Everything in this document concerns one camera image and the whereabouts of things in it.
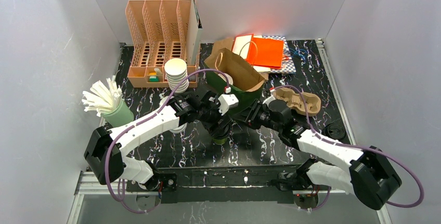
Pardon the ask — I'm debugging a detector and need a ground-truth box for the single black cup lid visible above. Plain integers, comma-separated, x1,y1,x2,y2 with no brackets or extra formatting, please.
210,127,231,140

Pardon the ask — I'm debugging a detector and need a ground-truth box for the green paper bag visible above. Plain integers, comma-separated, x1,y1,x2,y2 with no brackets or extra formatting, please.
203,41,267,116

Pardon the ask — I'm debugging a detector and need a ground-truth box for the green paper cup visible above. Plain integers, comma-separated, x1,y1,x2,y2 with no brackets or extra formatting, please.
212,136,228,145

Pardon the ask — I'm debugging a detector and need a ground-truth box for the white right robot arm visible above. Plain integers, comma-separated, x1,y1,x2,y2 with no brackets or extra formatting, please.
234,99,402,210

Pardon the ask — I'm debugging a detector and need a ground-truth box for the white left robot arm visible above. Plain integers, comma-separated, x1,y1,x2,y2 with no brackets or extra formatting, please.
84,90,239,185

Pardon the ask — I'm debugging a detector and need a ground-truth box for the white cup lid stack front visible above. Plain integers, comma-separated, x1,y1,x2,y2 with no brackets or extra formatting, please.
170,125,187,134

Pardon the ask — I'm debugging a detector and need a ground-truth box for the white cup lid stack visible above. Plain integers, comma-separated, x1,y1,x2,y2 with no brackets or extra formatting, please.
159,96,174,108
170,125,187,134

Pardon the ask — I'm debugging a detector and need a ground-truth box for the stack of pulp cup carriers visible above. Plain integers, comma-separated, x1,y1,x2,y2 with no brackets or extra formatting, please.
273,87,321,116

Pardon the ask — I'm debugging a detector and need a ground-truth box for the white cup lid stack back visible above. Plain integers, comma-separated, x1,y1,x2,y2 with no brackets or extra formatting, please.
159,96,174,108

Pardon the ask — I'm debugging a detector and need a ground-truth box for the stack of white paper cups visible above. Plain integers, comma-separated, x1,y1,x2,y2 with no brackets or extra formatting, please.
164,58,189,93

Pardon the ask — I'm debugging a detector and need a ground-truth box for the checkered blue white bag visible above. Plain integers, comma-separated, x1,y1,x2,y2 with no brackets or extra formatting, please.
262,35,295,74

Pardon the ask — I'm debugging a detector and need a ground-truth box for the brown kraft paper bag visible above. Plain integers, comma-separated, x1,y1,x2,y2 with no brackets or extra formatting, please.
211,37,234,55

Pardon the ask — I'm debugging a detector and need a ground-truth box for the orange paper bag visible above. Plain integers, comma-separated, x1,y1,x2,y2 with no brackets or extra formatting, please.
232,34,284,71

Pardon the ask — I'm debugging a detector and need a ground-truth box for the stack of black cup lids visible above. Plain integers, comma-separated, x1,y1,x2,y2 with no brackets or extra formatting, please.
322,123,347,141

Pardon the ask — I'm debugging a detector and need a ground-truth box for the green straw holder cup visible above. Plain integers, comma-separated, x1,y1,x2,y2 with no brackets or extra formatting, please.
101,100,134,127

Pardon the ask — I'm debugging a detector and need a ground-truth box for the peach plastic file organizer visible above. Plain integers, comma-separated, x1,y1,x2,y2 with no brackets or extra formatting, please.
125,0,202,88

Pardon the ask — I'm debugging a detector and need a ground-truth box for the bundle of white wrapped straws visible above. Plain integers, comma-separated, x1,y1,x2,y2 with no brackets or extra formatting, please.
81,75,123,116

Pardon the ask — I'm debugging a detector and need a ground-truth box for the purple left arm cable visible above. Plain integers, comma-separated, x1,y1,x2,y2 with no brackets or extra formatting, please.
103,69,231,215

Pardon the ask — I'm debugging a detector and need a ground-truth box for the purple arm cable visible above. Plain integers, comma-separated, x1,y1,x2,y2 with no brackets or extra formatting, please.
270,84,425,213
103,69,231,215

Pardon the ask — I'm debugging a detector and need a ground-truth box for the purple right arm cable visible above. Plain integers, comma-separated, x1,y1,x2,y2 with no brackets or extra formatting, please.
270,84,425,213

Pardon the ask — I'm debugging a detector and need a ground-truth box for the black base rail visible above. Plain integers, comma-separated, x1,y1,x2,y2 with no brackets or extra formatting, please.
127,165,321,207

